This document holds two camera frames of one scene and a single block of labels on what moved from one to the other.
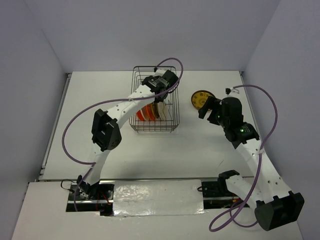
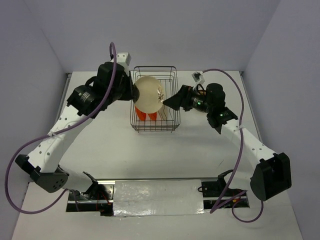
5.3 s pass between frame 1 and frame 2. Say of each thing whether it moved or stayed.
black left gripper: moved
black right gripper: moved
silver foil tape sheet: stayed
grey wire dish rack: stayed
